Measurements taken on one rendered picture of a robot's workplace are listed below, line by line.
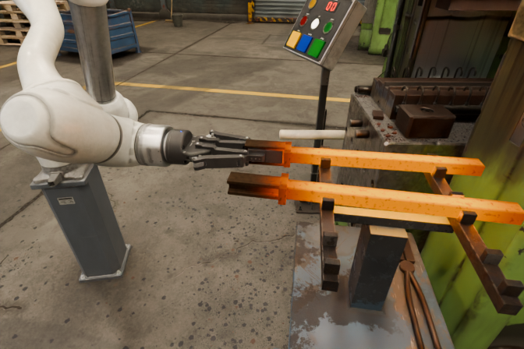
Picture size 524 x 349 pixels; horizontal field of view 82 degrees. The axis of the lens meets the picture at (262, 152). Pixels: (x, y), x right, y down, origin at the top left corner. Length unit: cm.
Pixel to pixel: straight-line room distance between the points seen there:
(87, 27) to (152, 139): 58
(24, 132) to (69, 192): 91
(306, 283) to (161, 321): 95
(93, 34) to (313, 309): 100
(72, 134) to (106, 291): 127
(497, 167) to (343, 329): 48
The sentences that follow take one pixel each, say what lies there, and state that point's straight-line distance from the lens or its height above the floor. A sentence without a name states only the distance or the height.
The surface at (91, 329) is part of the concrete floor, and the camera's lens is 164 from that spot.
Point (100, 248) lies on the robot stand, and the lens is 161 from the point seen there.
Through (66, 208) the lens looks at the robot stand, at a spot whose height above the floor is 47.
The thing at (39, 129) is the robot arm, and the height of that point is 111.
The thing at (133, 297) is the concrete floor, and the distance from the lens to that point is 166.
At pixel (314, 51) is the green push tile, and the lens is 138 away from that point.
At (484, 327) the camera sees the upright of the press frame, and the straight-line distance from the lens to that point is 106.
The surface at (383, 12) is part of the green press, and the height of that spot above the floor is 68.
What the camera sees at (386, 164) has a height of 98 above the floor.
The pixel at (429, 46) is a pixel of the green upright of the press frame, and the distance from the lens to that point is 125.
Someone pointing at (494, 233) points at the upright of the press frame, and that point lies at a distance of 88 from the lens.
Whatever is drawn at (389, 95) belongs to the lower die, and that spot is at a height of 98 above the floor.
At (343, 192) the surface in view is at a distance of 51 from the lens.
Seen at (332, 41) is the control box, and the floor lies 105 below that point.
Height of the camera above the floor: 131
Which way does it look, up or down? 32 degrees down
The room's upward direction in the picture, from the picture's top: straight up
